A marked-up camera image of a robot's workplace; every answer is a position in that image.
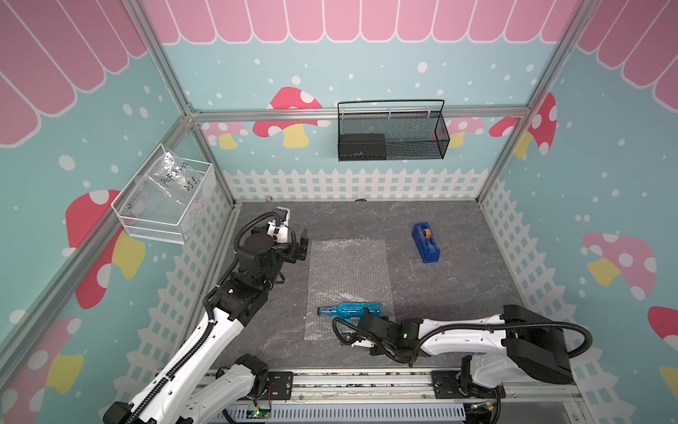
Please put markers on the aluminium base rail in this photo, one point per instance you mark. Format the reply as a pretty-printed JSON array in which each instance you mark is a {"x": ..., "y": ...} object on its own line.
[{"x": 413, "y": 385}]

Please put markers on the clear plastic bag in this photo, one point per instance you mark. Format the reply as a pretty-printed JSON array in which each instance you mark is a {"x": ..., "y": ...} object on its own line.
[{"x": 173, "y": 178}]

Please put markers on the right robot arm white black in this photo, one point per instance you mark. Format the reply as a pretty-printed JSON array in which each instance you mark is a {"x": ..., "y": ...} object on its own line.
[{"x": 538, "y": 347}]

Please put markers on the clear bubble wrap sheet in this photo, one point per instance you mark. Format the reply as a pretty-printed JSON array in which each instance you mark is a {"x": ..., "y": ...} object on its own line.
[{"x": 345, "y": 271}]

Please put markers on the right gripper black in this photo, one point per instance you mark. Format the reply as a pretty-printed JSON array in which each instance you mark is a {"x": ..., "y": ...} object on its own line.
[{"x": 374, "y": 352}]

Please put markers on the black box in basket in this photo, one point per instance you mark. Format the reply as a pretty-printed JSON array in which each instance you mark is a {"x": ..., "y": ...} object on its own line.
[{"x": 362, "y": 147}]

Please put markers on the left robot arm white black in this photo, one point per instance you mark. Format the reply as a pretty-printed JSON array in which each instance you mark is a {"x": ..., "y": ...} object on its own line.
[{"x": 261, "y": 249}]

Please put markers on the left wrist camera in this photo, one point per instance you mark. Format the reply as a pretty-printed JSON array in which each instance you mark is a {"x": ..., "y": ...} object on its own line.
[{"x": 278, "y": 227}]

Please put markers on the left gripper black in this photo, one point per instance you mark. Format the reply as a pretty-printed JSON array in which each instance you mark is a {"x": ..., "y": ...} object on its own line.
[{"x": 302, "y": 252}]

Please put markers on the small green circuit board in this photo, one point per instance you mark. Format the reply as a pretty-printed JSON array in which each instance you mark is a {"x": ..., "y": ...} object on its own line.
[{"x": 258, "y": 413}]

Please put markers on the black wire mesh basket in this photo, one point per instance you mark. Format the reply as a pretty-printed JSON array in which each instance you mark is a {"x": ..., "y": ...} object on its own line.
[{"x": 415, "y": 129}]

